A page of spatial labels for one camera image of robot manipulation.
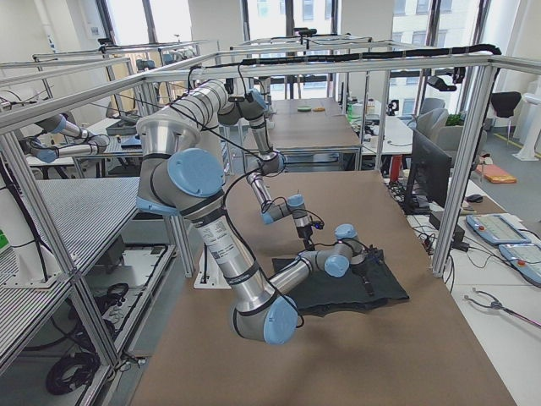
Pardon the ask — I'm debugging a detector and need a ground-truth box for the black computer monitor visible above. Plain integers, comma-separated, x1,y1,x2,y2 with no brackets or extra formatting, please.
403,129,452,215

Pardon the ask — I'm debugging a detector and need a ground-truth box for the black printed t-shirt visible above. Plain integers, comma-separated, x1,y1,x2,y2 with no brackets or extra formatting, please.
287,262,409,317

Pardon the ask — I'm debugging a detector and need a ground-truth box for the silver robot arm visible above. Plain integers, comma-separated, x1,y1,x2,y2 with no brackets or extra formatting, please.
136,112,369,345
217,89,318,250

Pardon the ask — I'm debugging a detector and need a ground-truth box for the blue teach pendant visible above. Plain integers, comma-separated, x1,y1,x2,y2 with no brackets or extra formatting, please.
465,214,531,245
499,243,540,288

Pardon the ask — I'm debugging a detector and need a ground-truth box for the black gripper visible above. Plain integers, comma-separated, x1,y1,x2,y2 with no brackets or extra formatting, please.
362,245,385,296
296,224,314,250

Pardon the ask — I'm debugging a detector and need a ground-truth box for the aluminium cage frame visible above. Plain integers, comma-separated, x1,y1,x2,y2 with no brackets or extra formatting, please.
0,40,504,365

